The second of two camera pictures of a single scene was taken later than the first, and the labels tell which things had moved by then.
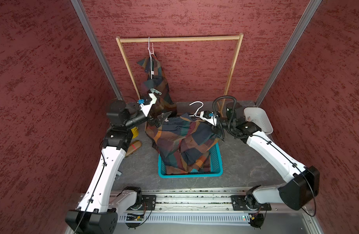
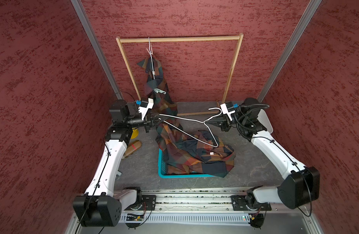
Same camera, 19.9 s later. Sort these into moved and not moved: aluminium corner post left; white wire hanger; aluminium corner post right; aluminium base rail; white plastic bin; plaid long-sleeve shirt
Moved: plaid long-sleeve shirt; white wire hanger
Not moved: aluminium base rail; aluminium corner post left; white plastic bin; aluminium corner post right
